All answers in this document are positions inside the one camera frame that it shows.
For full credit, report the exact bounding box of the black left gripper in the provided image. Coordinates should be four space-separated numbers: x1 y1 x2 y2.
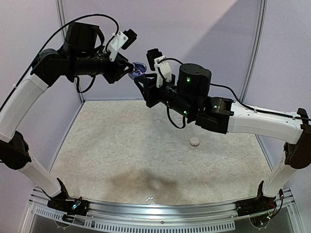
70 45 137 83

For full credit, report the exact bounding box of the blue-grey earbud charging case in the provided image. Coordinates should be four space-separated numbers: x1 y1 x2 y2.
128 62 147 80

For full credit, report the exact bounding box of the pink white earbud charging case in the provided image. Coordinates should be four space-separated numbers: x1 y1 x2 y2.
189 137 200 147

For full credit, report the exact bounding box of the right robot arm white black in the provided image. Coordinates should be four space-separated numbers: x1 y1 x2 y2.
130 60 311 212

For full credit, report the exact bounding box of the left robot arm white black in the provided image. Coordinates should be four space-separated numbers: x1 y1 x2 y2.
0 22 137 216

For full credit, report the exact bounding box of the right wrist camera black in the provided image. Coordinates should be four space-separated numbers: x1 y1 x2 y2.
146 49 172 88

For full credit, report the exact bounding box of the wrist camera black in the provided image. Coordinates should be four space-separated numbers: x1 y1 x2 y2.
146 49 172 88
105 28 138 62

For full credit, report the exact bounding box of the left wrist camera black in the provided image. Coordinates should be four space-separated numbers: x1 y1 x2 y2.
105 28 138 62

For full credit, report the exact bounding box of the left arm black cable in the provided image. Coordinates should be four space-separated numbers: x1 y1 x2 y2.
0 14 120 112

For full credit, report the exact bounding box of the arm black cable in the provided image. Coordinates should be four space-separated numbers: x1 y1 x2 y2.
166 106 188 129
0 14 120 112

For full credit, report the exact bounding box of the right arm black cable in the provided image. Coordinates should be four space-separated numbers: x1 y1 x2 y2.
166 106 188 129

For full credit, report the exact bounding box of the aluminium corner post right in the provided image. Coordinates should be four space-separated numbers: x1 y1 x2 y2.
240 0 267 102

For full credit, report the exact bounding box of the aluminium front rail base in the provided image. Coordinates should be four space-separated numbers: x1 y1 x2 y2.
20 188 304 233

